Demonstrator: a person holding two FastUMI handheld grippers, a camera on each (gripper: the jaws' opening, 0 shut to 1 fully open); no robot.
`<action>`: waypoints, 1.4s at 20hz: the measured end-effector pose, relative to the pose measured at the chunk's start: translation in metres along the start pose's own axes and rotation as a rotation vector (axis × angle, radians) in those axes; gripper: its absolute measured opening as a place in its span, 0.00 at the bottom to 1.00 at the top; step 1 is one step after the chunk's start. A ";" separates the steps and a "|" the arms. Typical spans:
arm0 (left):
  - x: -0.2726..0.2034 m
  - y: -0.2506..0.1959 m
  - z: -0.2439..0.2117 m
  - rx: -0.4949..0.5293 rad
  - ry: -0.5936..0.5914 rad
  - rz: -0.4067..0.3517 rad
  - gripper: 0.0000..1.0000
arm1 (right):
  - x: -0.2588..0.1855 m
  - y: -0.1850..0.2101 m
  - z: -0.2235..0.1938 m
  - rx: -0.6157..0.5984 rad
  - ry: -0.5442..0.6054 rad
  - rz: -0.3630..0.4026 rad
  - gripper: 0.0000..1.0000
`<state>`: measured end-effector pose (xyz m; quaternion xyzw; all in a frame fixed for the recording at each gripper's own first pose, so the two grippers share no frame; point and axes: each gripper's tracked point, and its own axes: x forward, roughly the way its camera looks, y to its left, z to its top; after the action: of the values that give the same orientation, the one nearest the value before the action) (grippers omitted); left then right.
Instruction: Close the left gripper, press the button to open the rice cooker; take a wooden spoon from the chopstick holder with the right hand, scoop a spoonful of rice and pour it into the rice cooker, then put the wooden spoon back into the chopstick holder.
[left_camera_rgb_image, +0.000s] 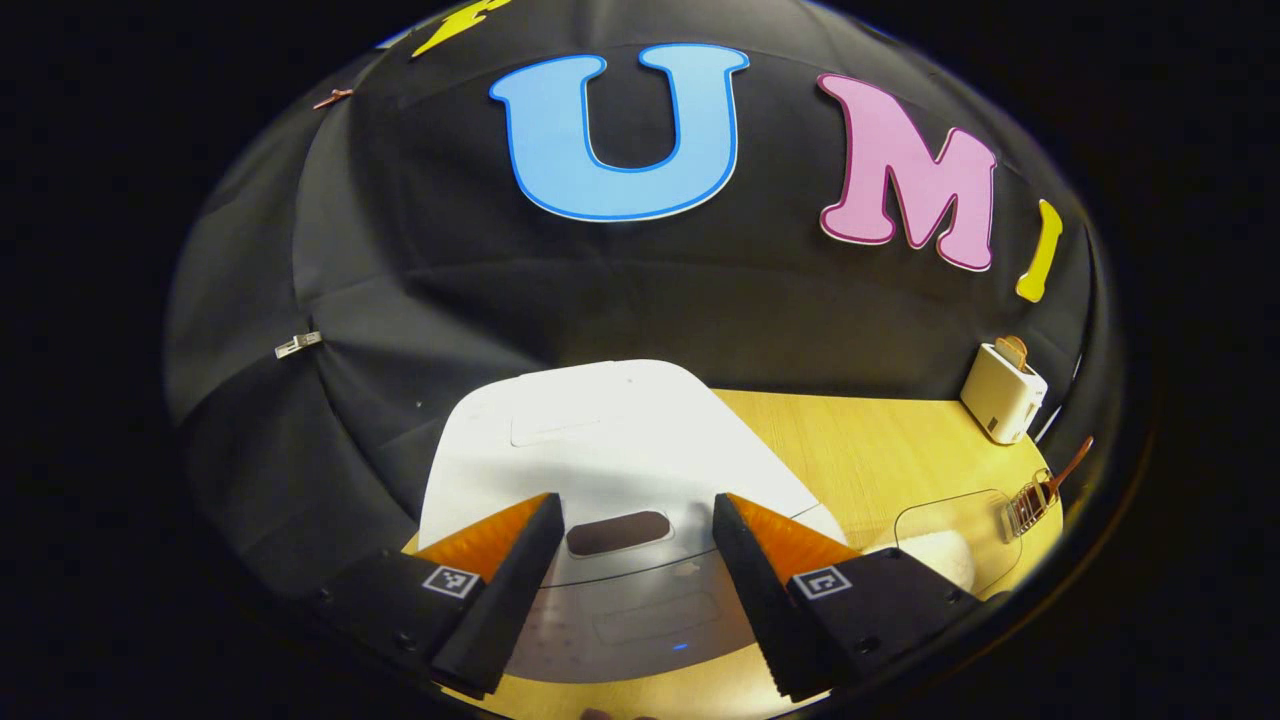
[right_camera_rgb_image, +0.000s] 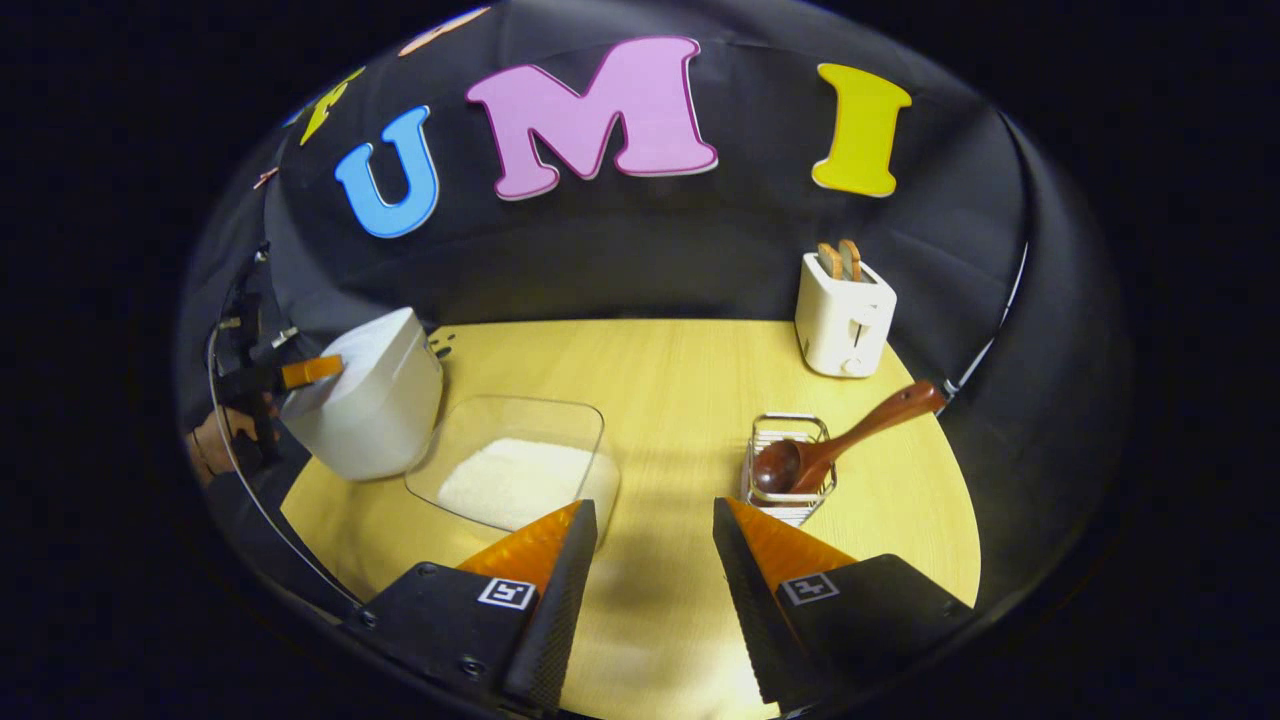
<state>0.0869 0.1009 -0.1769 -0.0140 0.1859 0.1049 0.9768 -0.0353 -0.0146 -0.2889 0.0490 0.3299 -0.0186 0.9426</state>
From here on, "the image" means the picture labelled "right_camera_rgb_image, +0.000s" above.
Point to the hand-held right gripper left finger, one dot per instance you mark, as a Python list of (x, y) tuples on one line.
[(555, 610)]

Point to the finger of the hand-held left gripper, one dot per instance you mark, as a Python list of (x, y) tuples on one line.
[(312, 372)]

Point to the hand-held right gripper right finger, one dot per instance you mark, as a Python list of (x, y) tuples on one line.
[(755, 600)]

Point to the white rice cooker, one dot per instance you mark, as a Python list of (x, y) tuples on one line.
[(375, 410)]

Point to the white rice heap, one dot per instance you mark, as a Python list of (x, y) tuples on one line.
[(515, 480)]

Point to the dark wooden spoon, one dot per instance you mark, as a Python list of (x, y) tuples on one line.
[(780, 465)]

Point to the clear glass container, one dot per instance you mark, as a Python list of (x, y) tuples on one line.
[(590, 420)]

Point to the copper backdrop clip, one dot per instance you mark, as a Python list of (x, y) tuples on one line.
[(266, 177)]

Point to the white toaster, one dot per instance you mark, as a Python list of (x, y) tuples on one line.
[(840, 330)]

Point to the brown toast slice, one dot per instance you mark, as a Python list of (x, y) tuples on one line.
[(851, 260), (830, 262)]

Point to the black backdrop cloth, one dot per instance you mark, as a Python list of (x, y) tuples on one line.
[(650, 250)]

